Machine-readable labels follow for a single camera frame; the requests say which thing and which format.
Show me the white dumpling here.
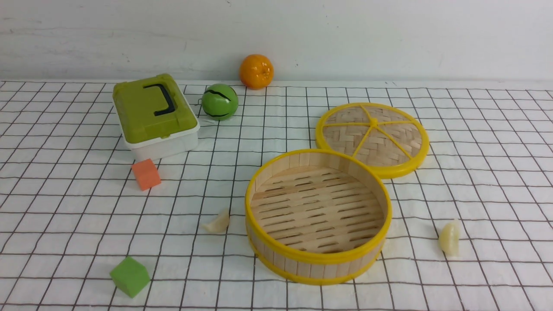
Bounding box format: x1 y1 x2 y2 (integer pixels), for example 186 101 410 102
202 209 230 234

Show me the pale yellow dumpling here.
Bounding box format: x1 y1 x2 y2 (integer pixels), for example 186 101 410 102
439 219 461 257

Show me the yellow bamboo steamer tray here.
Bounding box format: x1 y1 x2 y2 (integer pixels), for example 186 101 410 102
245 149 393 286

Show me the yellow bamboo steamer lid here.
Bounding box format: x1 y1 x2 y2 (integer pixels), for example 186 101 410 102
315 102 430 179

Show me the green toy watermelon ball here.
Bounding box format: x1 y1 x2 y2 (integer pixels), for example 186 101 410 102
201 83 239 121

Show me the orange toy fruit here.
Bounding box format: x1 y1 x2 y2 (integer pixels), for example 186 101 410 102
239 54 274 90

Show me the green lidded storage box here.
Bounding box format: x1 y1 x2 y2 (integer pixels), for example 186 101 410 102
112 73 200 162

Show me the orange foam cube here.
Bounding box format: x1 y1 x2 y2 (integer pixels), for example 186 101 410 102
131 158 162 191

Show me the green foam cube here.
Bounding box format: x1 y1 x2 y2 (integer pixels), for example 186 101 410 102
109 256 150 298

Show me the white grid tablecloth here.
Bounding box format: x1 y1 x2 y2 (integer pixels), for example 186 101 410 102
0 80 553 311

